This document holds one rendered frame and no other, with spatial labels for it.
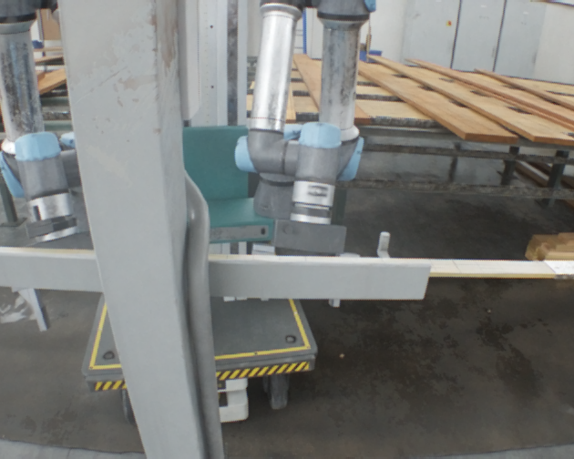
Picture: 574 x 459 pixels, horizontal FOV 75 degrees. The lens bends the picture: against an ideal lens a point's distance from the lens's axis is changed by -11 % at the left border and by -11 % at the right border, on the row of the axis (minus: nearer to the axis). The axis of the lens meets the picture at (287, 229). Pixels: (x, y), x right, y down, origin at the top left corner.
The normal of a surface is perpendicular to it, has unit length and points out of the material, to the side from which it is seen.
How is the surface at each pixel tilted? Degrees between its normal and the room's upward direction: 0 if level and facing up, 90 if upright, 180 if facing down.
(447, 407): 0
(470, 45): 90
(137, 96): 90
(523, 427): 0
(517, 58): 90
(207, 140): 90
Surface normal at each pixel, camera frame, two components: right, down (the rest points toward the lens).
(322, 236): 0.14, 0.07
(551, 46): 0.09, 0.44
